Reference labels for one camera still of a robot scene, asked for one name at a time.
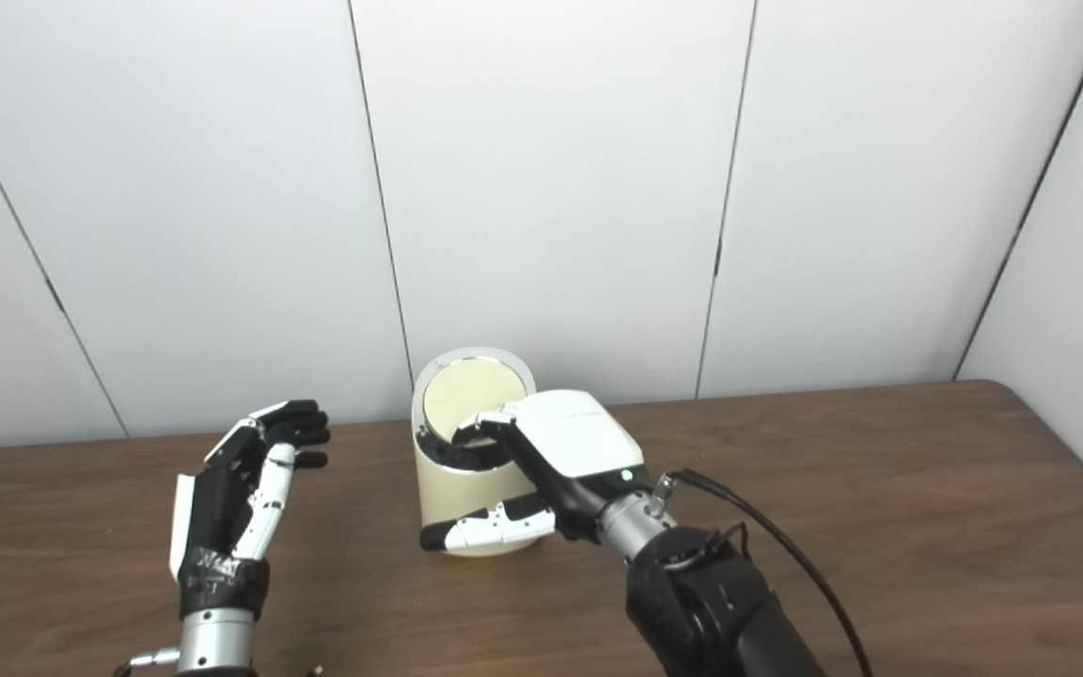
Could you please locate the cream round bin lid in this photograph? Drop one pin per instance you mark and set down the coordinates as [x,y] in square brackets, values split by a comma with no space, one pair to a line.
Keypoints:
[462,395]

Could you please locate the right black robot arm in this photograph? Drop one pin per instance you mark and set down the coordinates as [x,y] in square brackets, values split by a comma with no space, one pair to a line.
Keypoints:
[711,602]

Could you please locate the cream-colored bin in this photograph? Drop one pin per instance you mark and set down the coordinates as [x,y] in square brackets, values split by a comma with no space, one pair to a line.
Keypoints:
[466,489]

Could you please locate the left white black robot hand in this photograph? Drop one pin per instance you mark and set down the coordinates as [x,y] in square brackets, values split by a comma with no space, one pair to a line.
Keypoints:
[217,527]

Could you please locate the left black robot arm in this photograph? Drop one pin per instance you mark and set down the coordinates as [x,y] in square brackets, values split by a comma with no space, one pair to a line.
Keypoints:
[215,644]

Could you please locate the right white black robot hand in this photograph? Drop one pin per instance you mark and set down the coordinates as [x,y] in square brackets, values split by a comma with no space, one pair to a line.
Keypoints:
[574,437]

